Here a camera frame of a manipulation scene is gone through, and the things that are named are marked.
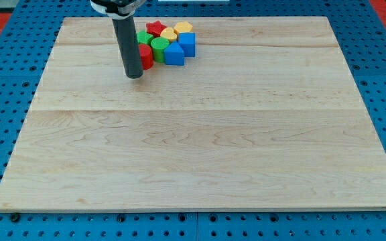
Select blue triangle block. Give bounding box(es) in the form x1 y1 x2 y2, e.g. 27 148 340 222
164 41 185 66

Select green star block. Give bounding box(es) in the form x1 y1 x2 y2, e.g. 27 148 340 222
137 30 154 46

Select red star block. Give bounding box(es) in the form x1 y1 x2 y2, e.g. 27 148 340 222
145 21 167 37

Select wooden board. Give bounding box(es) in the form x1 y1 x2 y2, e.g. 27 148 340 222
0 17 386 213

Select blue cube block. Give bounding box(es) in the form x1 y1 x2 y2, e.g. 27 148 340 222
178 32 196 57

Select red cylinder block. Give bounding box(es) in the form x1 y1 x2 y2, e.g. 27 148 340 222
139 44 154 70

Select green cylinder block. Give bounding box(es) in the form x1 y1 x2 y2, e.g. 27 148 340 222
151 37 170 63

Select yellow heart block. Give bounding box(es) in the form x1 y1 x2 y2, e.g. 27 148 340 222
160 27 178 43

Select yellow hexagon block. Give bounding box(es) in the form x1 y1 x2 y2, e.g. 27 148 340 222
174 21 193 35

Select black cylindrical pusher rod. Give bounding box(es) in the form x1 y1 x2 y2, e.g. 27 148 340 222
112 15 143 79

